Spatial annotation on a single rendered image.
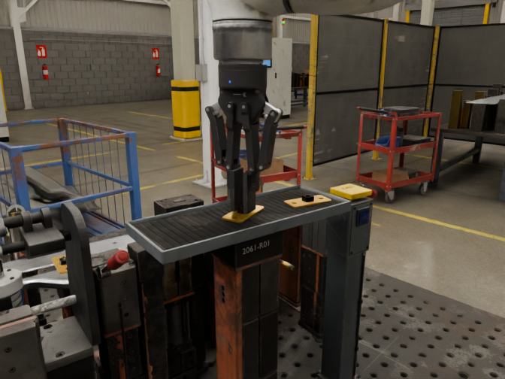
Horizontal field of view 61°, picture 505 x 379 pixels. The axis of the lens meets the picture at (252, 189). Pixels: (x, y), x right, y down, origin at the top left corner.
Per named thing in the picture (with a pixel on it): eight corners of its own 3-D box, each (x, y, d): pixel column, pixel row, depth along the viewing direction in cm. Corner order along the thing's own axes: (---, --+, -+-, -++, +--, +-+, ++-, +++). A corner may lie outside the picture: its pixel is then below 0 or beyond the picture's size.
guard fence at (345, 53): (420, 144, 774) (433, 25, 717) (427, 144, 764) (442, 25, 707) (300, 178, 541) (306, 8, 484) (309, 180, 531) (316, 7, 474)
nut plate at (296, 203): (320, 195, 82) (320, 189, 81) (332, 201, 78) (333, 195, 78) (282, 202, 78) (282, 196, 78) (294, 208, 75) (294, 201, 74)
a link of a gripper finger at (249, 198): (252, 168, 71) (255, 168, 70) (252, 208, 73) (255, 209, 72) (243, 172, 68) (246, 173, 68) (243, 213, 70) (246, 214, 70)
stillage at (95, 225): (-21, 243, 346) (-44, 126, 319) (75, 218, 402) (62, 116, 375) (34, 297, 267) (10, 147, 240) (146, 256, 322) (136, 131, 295)
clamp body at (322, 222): (316, 313, 125) (322, 195, 115) (345, 332, 117) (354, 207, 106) (291, 324, 120) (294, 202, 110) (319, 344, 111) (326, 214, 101)
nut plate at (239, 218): (246, 204, 77) (246, 198, 76) (264, 208, 75) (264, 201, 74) (220, 219, 70) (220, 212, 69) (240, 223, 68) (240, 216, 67)
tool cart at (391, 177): (398, 185, 511) (406, 102, 483) (432, 195, 474) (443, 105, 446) (349, 196, 468) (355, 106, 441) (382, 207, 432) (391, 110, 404)
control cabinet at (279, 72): (255, 116, 1152) (255, 19, 1082) (267, 115, 1189) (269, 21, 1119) (276, 119, 1098) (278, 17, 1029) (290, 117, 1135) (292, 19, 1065)
